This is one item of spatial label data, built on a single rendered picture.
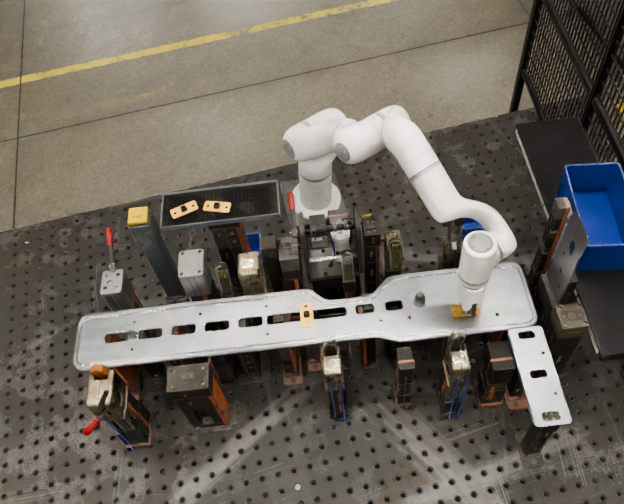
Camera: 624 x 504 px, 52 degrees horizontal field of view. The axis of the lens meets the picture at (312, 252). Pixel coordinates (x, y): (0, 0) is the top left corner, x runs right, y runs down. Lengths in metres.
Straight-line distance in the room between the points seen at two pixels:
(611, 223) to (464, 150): 0.80
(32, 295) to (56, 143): 1.75
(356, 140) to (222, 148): 2.13
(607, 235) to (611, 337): 0.35
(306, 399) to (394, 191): 0.92
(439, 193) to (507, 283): 0.48
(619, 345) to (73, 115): 3.43
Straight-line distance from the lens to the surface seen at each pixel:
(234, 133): 3.89
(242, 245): 2.13
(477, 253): 1.63
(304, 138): 2.07
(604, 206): 2.22
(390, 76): 4.13
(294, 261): 1.96
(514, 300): 1.99
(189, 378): 1.88
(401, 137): 1.65
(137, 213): 2.08
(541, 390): 1.88
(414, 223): 2.48
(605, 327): 1.98
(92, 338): 2.07
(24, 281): 2.70
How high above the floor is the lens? 2.69
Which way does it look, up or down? 55 degrees down
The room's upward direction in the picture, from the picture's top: 9 degrees counter-clockwise
